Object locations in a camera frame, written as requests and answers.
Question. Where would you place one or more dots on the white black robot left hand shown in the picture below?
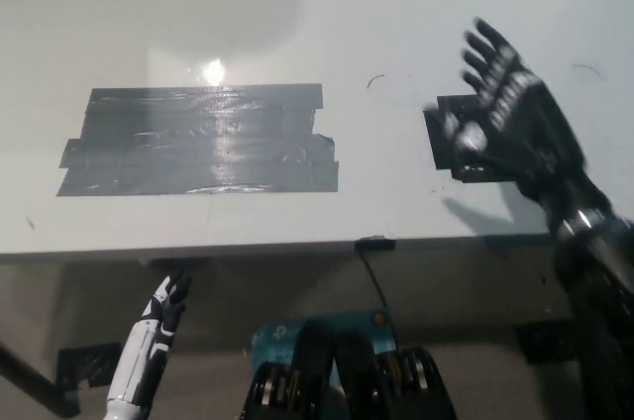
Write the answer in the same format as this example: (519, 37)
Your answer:
(143, 346)

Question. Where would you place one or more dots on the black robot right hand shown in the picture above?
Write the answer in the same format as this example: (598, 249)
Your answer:
(530, 133)

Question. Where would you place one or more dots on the black robot torso blocks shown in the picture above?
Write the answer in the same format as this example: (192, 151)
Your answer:
(347, 375)

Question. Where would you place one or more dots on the black tape square marker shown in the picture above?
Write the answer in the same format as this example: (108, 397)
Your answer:
(446, 152)

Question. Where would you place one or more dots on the dark metal table leg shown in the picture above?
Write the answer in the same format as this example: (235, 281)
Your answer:
(34, 378)

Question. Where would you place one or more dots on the teal router box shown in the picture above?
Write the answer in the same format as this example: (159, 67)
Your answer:
(277, 338)

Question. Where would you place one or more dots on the small black edge clip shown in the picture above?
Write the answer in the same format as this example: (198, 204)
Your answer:
(375, 243)

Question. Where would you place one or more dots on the large grey duct tape patch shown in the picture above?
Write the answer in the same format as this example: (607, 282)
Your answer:
(198, 142)

